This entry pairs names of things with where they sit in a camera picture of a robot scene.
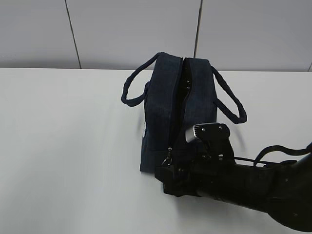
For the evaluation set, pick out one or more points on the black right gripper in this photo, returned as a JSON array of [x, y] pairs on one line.
[[189, 176]]

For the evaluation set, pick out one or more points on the dark blue lunch bag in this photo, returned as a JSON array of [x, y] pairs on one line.
[[181, 92]]

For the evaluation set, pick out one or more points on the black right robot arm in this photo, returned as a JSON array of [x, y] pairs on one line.
[[279, 183]]

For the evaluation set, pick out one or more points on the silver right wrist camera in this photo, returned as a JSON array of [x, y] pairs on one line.
[[214, 137]]

